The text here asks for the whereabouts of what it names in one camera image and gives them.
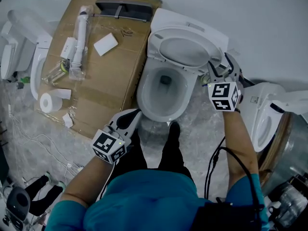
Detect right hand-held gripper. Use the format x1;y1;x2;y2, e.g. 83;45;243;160
207;53;245;112

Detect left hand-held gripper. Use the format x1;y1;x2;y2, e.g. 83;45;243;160
91;109;143;165

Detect person's left forearm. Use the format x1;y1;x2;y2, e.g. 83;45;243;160
60;156;116;208

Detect person's right forearm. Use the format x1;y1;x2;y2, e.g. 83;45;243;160
221;109;260;193

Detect white smart toilet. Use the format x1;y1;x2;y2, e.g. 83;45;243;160
238;82;308;154

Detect white toilet paper roll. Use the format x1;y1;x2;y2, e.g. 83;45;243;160
39;88;72;113

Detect white elongated toilet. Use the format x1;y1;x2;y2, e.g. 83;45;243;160
7;8;54;101

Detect white one-piece toilet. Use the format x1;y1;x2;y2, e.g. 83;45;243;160
0;20;37;80

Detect large brown cardboard box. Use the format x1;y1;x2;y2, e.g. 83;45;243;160
33;0;163;139

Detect person's black shoe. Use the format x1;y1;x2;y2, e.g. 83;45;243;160
167;121;182;141

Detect person's black trousers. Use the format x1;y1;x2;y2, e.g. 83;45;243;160
105;128;196;190

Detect small folded white paper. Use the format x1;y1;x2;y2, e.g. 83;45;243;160
62;113;74;129

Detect flat white rectangular box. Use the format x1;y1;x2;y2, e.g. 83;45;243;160
93;32;119;57

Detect person's teal shirt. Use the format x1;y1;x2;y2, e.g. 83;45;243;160
45;169;270;231

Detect clear tube green cap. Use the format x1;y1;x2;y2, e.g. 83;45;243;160
41;58;71;84

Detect small white carton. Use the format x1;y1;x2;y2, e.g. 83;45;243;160
60;37;77;59

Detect white plastic drain pipe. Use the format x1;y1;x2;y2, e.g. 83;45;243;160
69;5;94;81

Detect dark grey paper holder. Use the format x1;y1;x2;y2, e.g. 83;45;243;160
91;0;154;23

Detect dark grey oval device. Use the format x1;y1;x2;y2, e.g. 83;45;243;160
6;186;31;222

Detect black chest-worn device box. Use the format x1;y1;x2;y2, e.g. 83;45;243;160
196;201;265;231

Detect plastic-wrapped chrome fixture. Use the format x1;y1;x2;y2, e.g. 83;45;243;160
268;174;308;228

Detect white floor cable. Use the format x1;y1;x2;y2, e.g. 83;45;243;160
9;104;84;178

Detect thin black cable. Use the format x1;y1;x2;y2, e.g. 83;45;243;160
204;136;227;199

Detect thick black cable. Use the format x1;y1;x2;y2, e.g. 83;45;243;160
218;147;264;210

